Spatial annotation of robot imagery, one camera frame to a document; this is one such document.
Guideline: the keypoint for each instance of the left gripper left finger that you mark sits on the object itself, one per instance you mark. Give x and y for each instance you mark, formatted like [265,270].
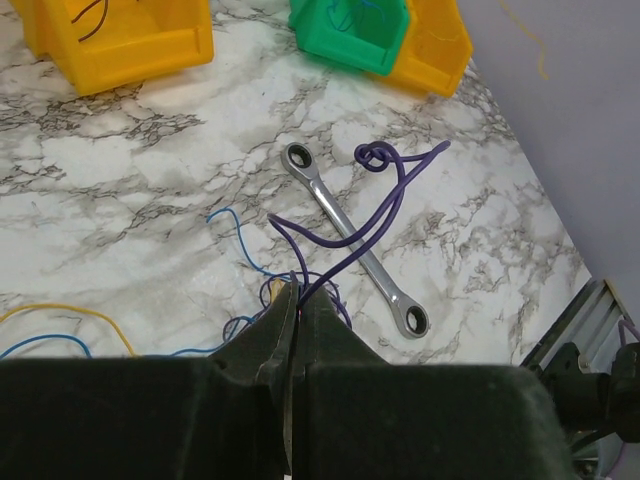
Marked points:
[252,394]

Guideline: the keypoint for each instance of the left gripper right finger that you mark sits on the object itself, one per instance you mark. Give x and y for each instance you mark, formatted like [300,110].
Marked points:
[331,422]

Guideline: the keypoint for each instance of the yellow plastic bin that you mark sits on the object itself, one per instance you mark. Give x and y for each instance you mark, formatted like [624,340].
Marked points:
[101,45]
[435,51]

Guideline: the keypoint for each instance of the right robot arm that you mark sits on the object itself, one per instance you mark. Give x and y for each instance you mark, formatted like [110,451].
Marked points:
[598,404]

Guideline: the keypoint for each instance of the green plastic bin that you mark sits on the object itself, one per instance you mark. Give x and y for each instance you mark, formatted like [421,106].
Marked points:
[361,35]

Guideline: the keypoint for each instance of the aluminium frame rail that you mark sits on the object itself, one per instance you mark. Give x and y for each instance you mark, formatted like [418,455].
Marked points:
[590,321]

